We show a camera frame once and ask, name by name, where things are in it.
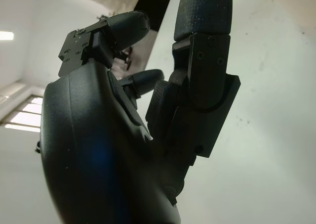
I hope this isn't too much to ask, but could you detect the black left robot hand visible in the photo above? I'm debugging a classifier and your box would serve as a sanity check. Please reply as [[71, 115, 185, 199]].
[[39, 0, 241, 224]]

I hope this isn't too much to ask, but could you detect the bright window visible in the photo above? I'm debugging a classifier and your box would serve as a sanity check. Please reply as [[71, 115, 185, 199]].
[[0, 95, 45, 130]]

